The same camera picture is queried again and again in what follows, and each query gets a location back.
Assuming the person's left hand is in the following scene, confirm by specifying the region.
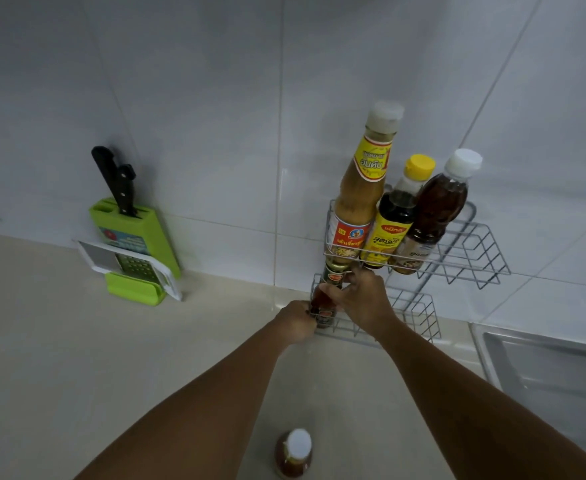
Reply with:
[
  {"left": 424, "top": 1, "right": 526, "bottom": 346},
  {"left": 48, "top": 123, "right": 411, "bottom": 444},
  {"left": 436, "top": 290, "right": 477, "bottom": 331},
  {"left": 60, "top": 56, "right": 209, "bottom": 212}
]
[{"left": 275, "top": 300, "right": 319, "bottom": 345}]

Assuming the person's right hand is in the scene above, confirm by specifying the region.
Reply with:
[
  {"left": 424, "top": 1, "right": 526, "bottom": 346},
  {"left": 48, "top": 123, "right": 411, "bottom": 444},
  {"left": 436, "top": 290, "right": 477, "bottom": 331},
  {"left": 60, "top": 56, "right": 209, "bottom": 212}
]
[{"left": 319, "top": 267, "right": 399, "bottom": 341}]

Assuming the dark sauce bottle red label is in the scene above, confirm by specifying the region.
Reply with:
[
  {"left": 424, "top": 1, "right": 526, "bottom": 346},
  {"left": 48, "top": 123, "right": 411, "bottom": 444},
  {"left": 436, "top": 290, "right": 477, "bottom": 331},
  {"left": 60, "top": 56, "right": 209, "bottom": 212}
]
[{"left": 309, "top": 259, "right": 352, "bottom": 329}]

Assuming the person's right forearm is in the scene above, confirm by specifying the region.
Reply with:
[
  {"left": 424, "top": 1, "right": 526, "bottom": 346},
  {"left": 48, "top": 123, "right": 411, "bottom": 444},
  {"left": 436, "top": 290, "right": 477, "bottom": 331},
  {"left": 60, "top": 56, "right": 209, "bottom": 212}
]
[{"left": 376, "top": 317, "right": 586, "bottom": 480}]

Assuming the person's left forearm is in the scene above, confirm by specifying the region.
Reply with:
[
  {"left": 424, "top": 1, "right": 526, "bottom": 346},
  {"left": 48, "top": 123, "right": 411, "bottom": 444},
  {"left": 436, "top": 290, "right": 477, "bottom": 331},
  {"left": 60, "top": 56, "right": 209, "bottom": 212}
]
[{"left": 74, "top": 319, "right": 294, "bottom": 480}]

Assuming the yellow-capped dark sauce bottle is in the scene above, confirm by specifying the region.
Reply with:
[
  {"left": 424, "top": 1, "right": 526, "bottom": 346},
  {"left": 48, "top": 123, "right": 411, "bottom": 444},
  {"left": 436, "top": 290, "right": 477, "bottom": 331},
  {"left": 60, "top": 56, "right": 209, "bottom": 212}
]
[{"left": 360, "top": 154, "right": 437, "bottom": 269}]

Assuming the tall tan sauce bottle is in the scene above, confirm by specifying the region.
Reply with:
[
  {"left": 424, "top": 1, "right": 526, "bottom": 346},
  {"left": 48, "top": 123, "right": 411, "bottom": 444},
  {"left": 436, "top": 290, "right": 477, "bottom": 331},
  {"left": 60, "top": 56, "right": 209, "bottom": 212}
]
[{"left": 324, "top": 100, "right": 405, "bottom": 263}]

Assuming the white-capped brown sauce bottle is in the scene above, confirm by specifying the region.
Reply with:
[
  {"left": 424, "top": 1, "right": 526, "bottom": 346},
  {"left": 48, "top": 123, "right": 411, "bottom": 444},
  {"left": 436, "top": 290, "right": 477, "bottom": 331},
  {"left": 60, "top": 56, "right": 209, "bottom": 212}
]
[{"left": 389, "top": 148, "right": 484, "bottom": 275}]

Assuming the small white-capped amber bottle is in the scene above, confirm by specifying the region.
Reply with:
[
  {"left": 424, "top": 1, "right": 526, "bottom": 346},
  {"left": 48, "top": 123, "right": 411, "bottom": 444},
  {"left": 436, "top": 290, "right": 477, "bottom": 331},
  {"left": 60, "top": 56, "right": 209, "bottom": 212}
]
[{"left": 274, "top": 428, "right": 314, "bottom": 479}]

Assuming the green knife block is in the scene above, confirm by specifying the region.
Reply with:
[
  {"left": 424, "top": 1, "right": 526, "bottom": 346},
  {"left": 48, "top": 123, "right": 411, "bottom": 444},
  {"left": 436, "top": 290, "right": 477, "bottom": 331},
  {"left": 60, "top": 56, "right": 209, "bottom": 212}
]
[{"left": 89, "top": 197, "right": 182, "bottom": 306}]

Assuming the white-framed metal grater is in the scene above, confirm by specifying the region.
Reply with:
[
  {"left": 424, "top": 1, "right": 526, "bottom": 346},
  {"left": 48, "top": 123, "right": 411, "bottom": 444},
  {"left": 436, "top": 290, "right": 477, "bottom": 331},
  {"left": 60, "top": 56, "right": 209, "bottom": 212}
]
[{"left": 74, "top": 239, "right": 183, "bottom": 302}]

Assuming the stainless steel sink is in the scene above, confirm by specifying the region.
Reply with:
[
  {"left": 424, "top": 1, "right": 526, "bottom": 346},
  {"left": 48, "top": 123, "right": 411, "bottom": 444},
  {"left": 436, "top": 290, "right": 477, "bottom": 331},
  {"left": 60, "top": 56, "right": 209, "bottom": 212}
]
[{"left": 469, "top": 322, "right": 586, "bottom": 470}]

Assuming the white wire two-tier rack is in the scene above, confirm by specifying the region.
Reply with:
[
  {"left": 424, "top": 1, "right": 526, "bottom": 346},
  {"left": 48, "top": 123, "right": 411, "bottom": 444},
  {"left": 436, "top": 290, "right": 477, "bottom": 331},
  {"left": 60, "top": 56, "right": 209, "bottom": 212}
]
[{"left": 310, "top": 185, "right": 512, "bottom": 348}]

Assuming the black-handled knife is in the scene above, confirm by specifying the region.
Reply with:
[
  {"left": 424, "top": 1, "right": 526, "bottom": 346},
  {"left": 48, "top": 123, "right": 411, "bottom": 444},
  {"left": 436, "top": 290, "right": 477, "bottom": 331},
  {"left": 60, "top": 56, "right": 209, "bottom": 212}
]
[{"left": 91, "top": 146, "right": 139, "bottom": 218}]

